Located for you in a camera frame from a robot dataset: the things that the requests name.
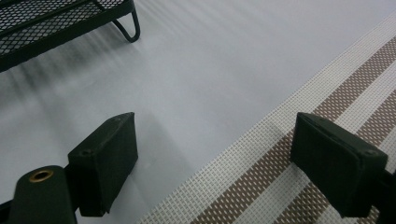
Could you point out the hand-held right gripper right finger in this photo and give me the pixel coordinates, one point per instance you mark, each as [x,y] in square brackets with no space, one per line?
[336,168]

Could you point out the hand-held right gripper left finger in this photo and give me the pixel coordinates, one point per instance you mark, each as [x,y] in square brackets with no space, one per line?
[102,168]

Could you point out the striped woven placemat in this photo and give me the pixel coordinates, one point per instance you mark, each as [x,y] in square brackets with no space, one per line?
[305,149]

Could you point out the black metal mesh rack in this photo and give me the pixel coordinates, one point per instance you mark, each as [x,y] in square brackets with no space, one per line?
[46,28]

